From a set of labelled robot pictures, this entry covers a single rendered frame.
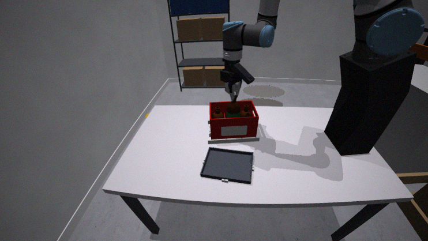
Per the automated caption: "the dark red plastic crate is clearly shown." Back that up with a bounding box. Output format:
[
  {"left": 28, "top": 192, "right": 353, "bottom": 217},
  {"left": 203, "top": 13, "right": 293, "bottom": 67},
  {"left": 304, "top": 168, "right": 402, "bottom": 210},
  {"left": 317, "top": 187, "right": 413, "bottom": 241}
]
[{"left": 209, "top": 101, "right": 258, "bottom": 140}]

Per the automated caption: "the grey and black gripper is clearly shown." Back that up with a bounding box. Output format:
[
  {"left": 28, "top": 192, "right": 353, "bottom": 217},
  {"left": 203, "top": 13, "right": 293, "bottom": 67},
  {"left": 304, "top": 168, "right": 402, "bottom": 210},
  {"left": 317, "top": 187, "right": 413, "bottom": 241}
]
[{"left": 220, "top": 58, "right": 242, "bottom": 101}]

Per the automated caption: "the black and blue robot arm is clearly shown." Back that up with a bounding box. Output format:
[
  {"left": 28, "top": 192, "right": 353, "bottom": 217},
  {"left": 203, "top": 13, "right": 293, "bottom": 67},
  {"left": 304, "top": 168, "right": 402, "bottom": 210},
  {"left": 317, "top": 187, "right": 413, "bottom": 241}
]
[{"left": 222, "top": 0, "right": 425, "bottom": 84}]

